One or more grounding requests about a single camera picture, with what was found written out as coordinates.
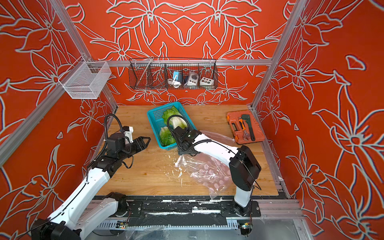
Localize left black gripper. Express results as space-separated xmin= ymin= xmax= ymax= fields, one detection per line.
xmin=118 ymin=136 xmax=151 ymax=162

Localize orange tool case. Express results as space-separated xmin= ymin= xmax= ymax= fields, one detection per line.
xmin=226 ymin=110 xmax=265 ymax=145

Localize chinese cabbage small front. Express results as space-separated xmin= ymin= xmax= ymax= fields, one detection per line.
xmin=159 ymin=127 xmax=176 ymax=147

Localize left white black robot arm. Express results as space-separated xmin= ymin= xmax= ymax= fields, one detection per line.
xmin=30 ymin=125 xmax=151 ymax=240

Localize blue white charger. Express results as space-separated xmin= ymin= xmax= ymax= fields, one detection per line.
xmin=172 ymin=71 xmax=183 ymax=83

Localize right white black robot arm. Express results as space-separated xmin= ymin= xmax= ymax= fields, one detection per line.
xmin=167 ymin=115 xmax=262 ymax=217

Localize aluminium frame crossbar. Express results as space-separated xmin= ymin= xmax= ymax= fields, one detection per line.
xmin=87 ymin=59 xmax=272 ymax=68

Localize white power strip cube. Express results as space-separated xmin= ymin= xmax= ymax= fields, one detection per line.
xmin=200 ymin=77 xmax=215 ymax=88

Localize teal plastic basket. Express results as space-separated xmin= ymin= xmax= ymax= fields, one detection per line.
xmin=147 ymin=102 xmax=197 ymax=151

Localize white adapter with sockets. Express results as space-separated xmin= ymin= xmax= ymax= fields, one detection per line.
xmin=187 ymin=72 xmax=199 ymax=87

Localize clear zipper bag pink dots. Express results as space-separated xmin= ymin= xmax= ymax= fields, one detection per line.
xmin=175 ymin=131 xmax=238 ymax=199

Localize black pipe wrench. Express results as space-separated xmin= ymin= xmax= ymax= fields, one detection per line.
xmin=242 ymin=115 xmax=256 ymax=142

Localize chinese cabbage at basket back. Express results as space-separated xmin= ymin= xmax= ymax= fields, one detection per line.
xmin=162 ymin=106 xmax=181 ymax=123

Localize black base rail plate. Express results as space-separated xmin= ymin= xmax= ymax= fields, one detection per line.
xmin=98 ymin=196 xmax=261 ymax=231

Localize black wire wall basket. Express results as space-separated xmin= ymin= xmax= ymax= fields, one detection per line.
xmin=129 ymin=57 xmax=219 ymax=90

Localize chinese cabbage long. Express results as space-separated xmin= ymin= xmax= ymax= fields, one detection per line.
xmin=169 ymin=117 xmax=188 ymax=129

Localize orange handled pliers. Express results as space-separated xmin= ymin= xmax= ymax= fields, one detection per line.
xmin=239 ymin=118 xmax=246 ymax=133

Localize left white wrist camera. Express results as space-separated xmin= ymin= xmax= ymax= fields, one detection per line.
xmin=123 ymin=126 xmax=134 ymax=144

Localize clear plastic wall bin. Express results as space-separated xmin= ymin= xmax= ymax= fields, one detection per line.
xmin=60 ymin=62 xmax=112 ymax=100

